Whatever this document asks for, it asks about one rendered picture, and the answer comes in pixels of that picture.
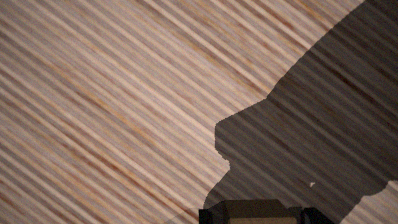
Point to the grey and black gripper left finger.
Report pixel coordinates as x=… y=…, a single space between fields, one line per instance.
x=205 y=217

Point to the tan wooden block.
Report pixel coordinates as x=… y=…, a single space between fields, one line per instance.
x=261 y=211

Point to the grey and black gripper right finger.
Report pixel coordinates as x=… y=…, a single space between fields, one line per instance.
x=311 y=215

